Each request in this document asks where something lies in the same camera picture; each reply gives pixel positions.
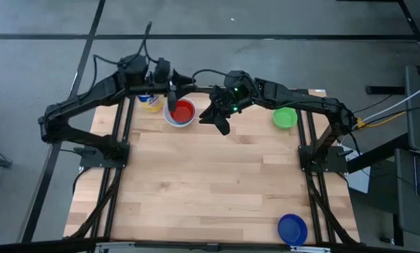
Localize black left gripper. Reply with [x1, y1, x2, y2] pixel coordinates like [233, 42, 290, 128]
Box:
[166, 68, 197, 113]

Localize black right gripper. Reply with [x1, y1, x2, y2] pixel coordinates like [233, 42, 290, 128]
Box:
[198, 96, 254, 136]

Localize red plastic bowl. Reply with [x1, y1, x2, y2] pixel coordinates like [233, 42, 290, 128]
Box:
[169, 100, 195, 124]

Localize green plastic bowl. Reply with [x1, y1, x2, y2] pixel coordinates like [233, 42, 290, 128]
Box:
[272, 107, 298, 130]

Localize blue plastic bowl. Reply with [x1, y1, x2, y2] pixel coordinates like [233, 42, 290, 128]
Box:
[277, 213, 308, 247]

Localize white bowl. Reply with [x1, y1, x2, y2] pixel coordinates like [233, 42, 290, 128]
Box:
[162, 98, 197, 129]

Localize white paper sheet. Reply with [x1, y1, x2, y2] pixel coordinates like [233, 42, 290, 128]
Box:
[343, 164, 372, 194]

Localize black floor stand foot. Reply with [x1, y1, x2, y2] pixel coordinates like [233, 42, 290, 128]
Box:
[365, 85, 406, 95]

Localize grey desk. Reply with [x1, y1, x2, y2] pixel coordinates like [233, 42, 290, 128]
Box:
[394, 147, 420, 242]

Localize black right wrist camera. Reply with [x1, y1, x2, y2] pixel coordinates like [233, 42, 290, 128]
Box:
[211, 85, 232, 102]

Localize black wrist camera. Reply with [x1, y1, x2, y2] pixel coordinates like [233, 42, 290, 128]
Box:
[211, 85, 232, 102]
[153, 58, 171, 84]

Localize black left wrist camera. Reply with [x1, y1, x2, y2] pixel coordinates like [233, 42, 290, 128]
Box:
[153, 58, 171, 84]

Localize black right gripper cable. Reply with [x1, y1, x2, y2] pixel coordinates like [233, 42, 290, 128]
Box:
[191, 68, 232, 84]

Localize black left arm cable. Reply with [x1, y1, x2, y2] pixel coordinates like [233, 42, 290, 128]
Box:
[92, 20, 154, 68]

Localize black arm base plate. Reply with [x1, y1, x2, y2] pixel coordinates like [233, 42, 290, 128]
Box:
[79, 141, 130, 169]
[298, 144, 349, 174]

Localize black aluminium table frame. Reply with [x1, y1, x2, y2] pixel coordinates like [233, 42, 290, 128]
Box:
[64, 85, 360, 247]

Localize yellow cable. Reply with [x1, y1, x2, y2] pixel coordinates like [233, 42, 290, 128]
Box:
[356, 110, 407, 129]

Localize white cable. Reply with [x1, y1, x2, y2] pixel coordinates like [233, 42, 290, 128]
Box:
[352, 80, 420, 124]

